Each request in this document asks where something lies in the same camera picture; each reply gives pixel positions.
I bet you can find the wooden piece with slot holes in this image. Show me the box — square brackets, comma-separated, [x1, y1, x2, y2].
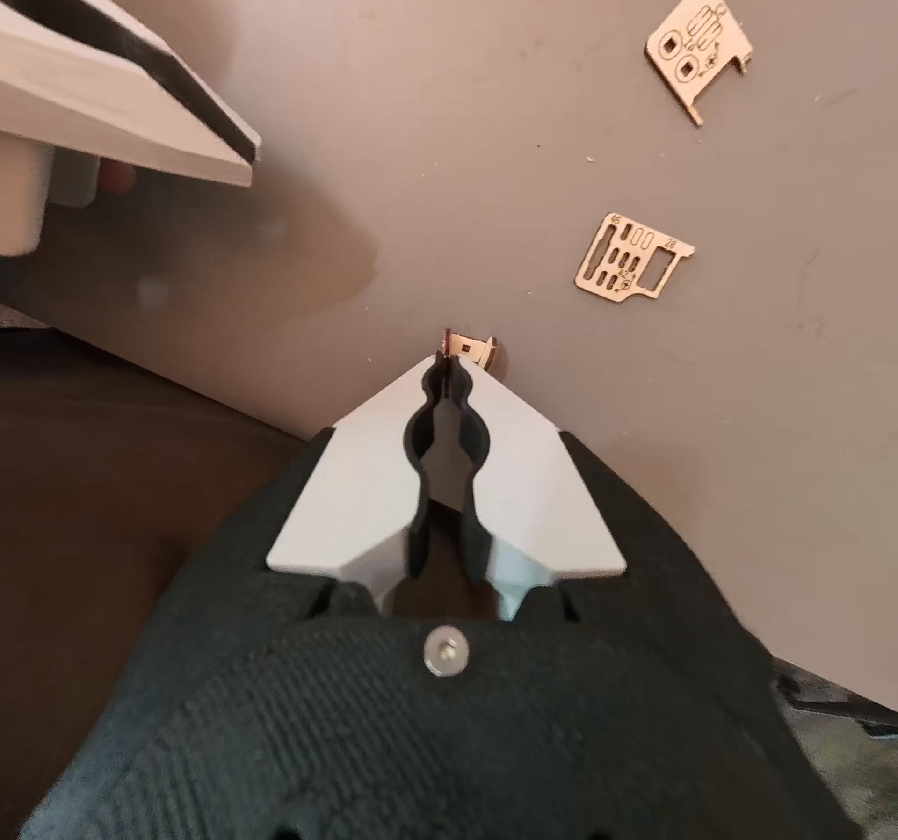
[573, 213, 697, 305]

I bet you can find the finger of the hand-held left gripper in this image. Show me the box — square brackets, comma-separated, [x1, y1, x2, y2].
[0, 0, 262, 167]
[0, 0, 255, 260]

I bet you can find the grey desk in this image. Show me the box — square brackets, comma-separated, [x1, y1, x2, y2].
[0, 0, 898, 715]

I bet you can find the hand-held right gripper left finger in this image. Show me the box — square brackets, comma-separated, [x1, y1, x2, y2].
[265, 352, 450, 615]

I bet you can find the small wooden puzzle piece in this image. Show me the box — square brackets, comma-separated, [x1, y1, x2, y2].
[442, 328, 501, 372]

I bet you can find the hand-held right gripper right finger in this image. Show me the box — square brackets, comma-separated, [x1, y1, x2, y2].
[448, 355, 627, 622]

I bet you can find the wooden piece with round engravings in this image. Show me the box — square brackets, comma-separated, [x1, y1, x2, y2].
[644, 0, 756, 127]

